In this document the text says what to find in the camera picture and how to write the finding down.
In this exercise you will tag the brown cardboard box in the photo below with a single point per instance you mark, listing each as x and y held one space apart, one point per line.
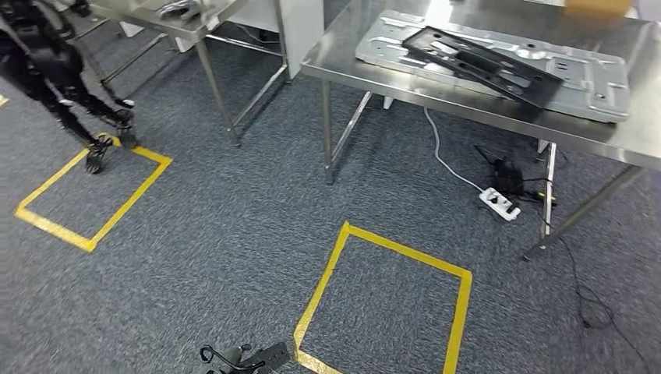
596 6

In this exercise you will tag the black legged robot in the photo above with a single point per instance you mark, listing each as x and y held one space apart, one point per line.
46 67

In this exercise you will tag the white cabinet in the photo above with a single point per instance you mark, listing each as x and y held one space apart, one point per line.
304 31

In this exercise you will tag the steel workbench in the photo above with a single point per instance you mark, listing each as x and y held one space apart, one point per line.
465 111

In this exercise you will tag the silver metal part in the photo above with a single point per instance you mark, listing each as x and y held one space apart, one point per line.
180 9

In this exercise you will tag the machined aluminium panel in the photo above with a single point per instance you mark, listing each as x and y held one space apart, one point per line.
594 77

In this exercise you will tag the steel side table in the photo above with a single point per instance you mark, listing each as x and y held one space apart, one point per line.
206 26

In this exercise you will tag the black power adapter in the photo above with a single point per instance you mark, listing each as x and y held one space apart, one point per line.
508 175

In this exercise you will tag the black plastic licence plate bracket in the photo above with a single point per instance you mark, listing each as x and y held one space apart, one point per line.
480 64

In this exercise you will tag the white power strip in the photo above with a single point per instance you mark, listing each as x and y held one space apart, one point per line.
498 204

